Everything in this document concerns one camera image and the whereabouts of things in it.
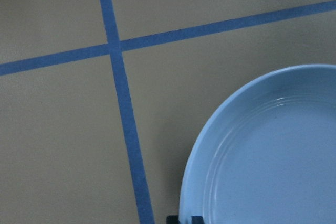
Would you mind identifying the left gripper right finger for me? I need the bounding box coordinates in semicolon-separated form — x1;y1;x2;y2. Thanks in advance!
191;216;204;224

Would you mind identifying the blue plate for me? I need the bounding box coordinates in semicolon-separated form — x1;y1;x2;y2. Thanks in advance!
179;65;335;223

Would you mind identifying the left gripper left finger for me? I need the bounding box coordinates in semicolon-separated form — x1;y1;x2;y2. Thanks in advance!
166;215;179;224

